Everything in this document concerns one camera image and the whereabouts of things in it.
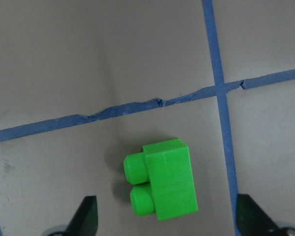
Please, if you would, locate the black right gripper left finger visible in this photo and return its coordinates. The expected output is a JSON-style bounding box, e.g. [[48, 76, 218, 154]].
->
[[62, 196, 98, 236]]

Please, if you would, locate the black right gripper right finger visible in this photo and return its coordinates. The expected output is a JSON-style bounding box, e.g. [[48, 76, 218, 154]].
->
[[236, 194, 283, 236]]

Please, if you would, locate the green toy block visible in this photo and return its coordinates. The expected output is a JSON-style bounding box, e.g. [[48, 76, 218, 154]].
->
[[123, 139, 198, 221]]

